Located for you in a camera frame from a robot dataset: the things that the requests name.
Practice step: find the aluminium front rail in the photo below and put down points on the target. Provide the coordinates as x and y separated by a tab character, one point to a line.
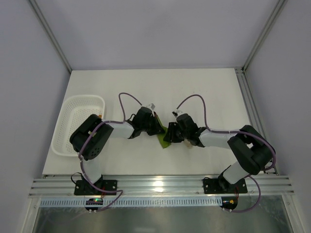
159	186

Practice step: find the white perforated plastic basket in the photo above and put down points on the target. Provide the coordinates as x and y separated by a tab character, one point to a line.
74	111

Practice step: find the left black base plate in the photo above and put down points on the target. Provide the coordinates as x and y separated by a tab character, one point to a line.
83	188

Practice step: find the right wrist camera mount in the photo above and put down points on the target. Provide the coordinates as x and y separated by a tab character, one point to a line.
177	113

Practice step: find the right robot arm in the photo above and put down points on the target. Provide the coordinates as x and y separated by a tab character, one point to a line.
250	149

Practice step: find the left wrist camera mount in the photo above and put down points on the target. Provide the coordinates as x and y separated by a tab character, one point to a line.
151	106

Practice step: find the corner frame post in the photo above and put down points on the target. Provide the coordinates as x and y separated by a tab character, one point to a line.
49	33
270	22

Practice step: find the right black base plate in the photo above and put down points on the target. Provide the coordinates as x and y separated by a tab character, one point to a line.
211	185

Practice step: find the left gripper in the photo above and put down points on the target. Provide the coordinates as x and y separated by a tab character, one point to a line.
157	124

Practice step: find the white slotted cable duct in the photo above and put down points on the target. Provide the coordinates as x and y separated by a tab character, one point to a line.
131	202

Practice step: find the beige utensil holder tray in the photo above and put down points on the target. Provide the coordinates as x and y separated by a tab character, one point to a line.
188	143

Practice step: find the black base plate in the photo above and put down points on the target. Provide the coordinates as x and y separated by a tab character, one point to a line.
83	188
211	185

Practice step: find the left corner frame post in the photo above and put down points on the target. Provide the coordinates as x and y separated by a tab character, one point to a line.
49	33

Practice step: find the right corner frame post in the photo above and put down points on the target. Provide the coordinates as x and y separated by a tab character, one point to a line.
270	22

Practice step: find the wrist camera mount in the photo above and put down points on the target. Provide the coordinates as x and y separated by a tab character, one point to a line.
151	106
177	113

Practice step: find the right aluminium side rail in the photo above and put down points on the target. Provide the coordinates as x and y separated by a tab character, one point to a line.
249	102

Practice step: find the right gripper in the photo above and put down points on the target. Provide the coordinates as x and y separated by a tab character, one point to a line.
172	132

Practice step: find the green paper napkin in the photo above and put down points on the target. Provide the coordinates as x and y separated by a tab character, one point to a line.
164	144

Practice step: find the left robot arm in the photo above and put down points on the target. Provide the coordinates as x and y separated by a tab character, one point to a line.
92	135

